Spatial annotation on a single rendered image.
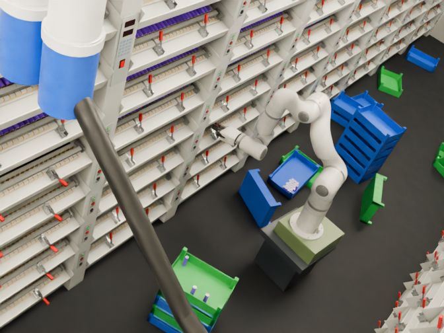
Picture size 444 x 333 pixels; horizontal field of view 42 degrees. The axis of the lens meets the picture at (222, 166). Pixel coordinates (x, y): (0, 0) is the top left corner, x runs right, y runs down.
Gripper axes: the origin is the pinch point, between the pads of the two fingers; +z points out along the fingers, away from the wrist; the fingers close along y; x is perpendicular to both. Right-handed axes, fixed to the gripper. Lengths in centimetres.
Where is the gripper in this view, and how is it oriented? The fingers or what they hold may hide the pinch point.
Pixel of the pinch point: (216, 127)
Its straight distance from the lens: 314.3
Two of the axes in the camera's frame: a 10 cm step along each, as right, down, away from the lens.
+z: -7.8, -4.8, 4.0
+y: 6.0, -4.1, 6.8
